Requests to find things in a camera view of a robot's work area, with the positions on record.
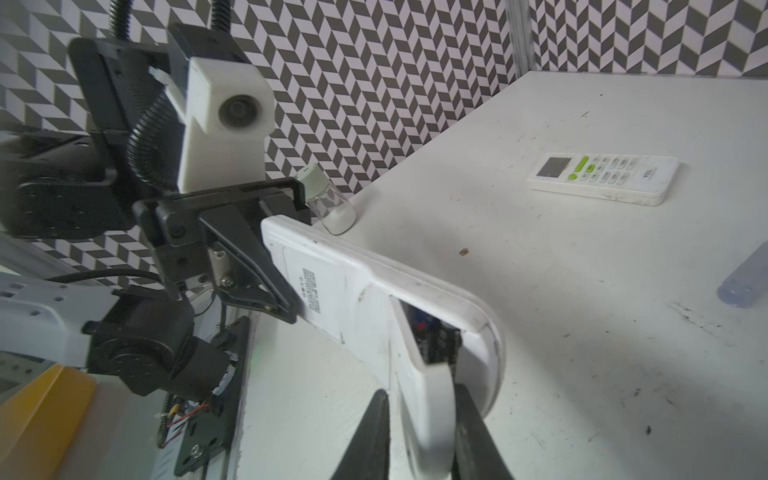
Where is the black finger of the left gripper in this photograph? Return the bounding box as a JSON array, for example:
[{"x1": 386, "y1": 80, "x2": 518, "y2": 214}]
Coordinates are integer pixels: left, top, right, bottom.
[{"x1": 198, "y1": 206, "x2": 298, "y2": 324}]

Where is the yellow bin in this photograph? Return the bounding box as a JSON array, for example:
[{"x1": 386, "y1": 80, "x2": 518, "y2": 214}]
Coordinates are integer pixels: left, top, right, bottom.
[{"x1": 1, "y1": 364, "x2": 97, "y2": 479}]

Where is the clear-handled screwdriver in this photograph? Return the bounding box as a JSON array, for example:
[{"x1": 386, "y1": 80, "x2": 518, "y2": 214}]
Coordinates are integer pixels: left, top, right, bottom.
[{"x1": 716, "y1": 242, "x2": 767, "y2": 308}]

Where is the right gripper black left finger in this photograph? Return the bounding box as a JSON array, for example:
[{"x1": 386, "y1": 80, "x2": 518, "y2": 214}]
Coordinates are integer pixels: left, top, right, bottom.
[{"x1": 331, "y1": 389, "x2": 391, "y2": 480}]

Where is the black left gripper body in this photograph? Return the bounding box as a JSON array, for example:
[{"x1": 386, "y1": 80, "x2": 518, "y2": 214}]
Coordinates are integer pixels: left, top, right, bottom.
[{"x1": 132, "y1": 178, "x2": 311, "y2": 300}]

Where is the white remote with green buttons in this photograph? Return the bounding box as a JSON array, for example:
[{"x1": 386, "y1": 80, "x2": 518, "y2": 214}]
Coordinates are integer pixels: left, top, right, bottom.
[{"x1": 527, "y1": 152, "x2": 682, "y2": 207}]

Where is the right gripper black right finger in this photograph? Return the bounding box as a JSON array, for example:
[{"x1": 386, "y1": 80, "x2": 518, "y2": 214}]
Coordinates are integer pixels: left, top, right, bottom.
[{"x1": 451, "y1": 384, "x2": 514, "y2": 480}]

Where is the white battery cover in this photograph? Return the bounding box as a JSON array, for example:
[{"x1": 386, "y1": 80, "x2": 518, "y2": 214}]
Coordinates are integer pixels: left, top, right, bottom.
[{"x1": 390, "y1": 297, "x2": 456, "y2": 479}]

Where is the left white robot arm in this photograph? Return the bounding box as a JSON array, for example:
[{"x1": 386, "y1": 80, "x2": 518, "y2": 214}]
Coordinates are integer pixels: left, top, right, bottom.
[{"x1": 1, "y1": 1, "x2": 308, "y2": 404}]

